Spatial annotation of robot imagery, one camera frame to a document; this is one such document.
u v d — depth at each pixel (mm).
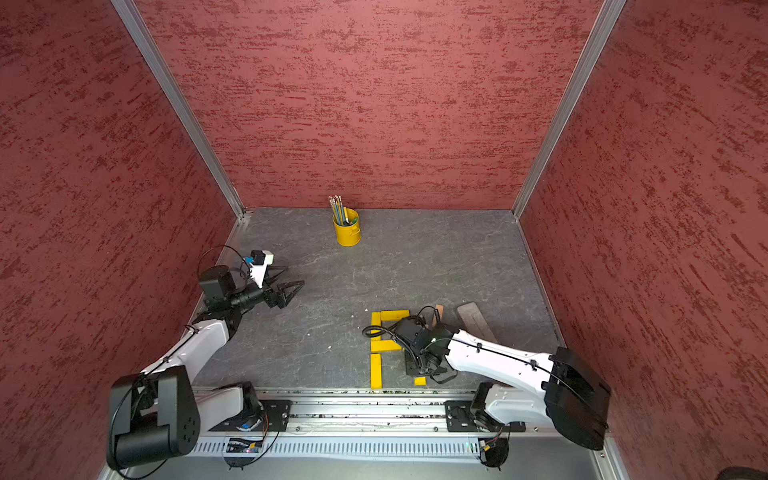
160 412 414
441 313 921
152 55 778
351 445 710
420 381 771
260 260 719
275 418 743
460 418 738
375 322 897
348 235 1039
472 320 881
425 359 543
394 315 931
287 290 747
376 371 808
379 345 855
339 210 1029
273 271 746
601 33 741
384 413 755
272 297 739
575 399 410
